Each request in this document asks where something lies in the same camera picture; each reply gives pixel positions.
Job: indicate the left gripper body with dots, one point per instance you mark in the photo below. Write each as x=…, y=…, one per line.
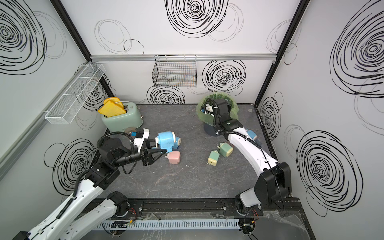
x=144, y=156

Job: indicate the black wire basket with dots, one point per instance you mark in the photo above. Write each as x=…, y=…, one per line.
x=175, y=70

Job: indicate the green sharpener bottom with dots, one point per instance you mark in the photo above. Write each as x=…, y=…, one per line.
x=213, y=158

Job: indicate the blue sharpener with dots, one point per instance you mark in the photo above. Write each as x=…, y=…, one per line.
x=178, y=142
x=166, y=141
x=252, y=134

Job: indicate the mint green toaster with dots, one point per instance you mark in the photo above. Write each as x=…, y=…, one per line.
x=132, y=118

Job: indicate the white wire shelf basket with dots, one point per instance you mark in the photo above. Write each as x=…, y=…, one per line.
x=68, y=105

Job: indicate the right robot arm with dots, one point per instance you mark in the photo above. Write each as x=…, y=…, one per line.
x=274, y=179

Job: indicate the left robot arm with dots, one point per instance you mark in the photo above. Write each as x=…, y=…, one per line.
x=117, y=149

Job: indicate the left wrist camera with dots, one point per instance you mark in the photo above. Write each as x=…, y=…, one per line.
x=139, y=137

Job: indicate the bin with green bag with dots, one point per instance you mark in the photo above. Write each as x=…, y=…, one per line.
x=232, y=112

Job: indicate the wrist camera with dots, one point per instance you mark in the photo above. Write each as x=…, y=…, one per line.
x=139, y=137
x=208, y=110

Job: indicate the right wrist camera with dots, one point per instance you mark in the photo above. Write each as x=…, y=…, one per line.
x=208, y=110

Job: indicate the green sharpener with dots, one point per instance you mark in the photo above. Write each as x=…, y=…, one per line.
x=225, y=149
x=213, y=158

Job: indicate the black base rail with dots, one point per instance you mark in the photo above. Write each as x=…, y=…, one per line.
x=228, y=207

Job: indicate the grey slotted cable duct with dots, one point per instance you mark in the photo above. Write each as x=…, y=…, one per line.
x=193, y=224

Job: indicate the yellow toy toast slice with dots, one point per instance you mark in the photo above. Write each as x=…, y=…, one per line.
x=112, y=107

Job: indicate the pink pencil sharpener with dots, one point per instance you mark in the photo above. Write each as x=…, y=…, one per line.
x=174, y=157

